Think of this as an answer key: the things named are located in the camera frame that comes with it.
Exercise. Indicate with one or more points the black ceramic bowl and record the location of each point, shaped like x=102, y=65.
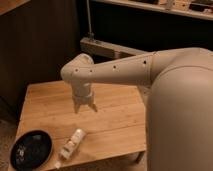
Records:
x=31, y=150

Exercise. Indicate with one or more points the wooden shelf board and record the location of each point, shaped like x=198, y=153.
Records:
x=157, y=8

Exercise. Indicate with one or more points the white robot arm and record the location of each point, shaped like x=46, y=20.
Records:
x=179, y=109

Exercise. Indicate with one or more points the metal vertical pole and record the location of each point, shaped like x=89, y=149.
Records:
x=90, y=32

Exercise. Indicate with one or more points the white plastic bottle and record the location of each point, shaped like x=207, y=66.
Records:
x=70, y=147

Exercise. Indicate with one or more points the wooden table leg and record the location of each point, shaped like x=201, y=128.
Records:
x=139, y=157

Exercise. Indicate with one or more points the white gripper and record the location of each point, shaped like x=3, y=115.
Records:
x=83, y=95

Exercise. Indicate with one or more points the grey metal beam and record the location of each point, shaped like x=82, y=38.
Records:
x=106, y=49

